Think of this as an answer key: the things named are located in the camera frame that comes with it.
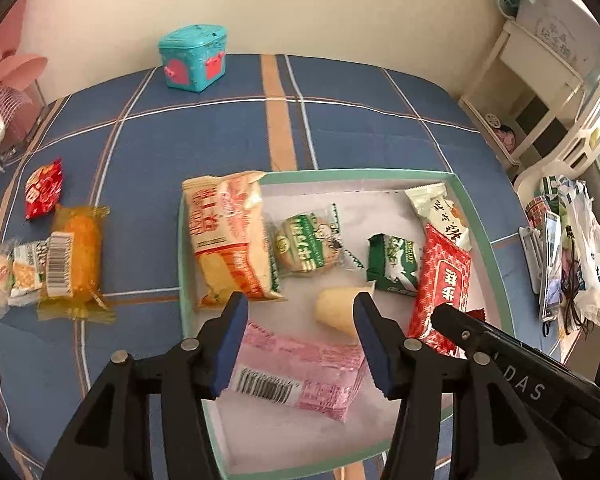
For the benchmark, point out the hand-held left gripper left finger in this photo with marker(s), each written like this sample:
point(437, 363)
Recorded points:
point(227, 345)

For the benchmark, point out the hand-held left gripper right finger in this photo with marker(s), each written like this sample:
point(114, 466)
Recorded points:
point(375, 345)

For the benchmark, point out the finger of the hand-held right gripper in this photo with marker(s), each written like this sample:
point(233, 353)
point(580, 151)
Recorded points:
point(460, 327)

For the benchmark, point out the red white milk biscuit packet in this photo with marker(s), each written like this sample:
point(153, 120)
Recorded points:
point(475, 314)

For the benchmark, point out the large red patterned packet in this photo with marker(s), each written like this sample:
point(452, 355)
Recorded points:
point(442, 280)

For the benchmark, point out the pale yellow snack packet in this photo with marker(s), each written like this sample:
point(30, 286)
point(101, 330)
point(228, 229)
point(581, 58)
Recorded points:
point(335, 310)

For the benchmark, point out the pink snack packet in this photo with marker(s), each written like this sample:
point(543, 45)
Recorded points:
point(320, 380)

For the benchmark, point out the orange white bread packet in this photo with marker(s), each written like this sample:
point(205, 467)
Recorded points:
point(230, 240)

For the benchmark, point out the cream white snack packet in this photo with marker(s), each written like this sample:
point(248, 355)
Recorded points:
point(440, 210)

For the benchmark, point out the white tray with teal rim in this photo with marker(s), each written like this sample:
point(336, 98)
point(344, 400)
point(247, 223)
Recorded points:
point(330, 200)

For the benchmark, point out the dark green white packet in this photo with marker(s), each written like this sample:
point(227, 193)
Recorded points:
point(395, 260)

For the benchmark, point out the smartphone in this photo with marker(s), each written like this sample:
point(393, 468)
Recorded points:
point(551, 265)

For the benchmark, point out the green round pastry packet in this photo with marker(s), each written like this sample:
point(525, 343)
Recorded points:
point(300, 250)

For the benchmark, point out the white plastic bag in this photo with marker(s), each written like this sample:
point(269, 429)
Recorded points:
point(587, 260)

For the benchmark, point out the orange cake packet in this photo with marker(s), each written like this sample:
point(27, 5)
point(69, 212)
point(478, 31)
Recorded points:
point(80, 240)

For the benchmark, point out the clear cracker packet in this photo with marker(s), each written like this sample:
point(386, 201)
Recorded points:
point(25, 275)

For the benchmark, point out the blue plaid tablecloth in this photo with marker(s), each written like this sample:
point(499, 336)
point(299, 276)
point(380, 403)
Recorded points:
point(355, 125)

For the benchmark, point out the small red snack packet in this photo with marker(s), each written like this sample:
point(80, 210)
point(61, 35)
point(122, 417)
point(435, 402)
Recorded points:
point(42, 190)

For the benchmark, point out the white plastic rack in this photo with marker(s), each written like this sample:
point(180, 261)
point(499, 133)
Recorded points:
point(595, 125)

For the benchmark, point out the white wooden stool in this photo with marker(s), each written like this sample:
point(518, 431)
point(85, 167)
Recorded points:
point(510, 60)

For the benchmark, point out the teal toy box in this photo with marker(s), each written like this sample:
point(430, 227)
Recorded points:
point(190, 50)

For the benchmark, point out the white storage box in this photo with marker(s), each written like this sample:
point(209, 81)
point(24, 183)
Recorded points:
point(555, 15)

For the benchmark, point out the pink flower bouquet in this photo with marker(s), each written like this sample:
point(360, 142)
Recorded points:
point(15, 67)

